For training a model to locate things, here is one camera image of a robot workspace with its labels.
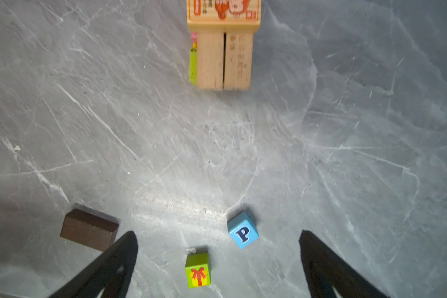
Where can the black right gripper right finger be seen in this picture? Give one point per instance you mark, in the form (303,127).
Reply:
(327,274)

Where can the engraved long wood block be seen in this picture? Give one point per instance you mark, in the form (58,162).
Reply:
(238,61)

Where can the blue letter P cube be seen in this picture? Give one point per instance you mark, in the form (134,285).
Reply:
(242,230)

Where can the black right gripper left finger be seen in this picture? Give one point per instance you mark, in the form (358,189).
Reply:
(108,276)

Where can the plain long wood block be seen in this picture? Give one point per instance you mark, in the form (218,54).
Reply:
(210,60)

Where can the green cube red figure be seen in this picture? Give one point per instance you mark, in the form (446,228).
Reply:
(198,272)

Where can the monkey picture wood block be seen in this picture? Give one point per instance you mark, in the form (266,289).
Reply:
(242,16)

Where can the lime green long block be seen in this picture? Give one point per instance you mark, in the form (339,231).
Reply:
(193,66)

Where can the dark brown wood block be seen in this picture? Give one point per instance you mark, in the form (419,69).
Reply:
(89,230)

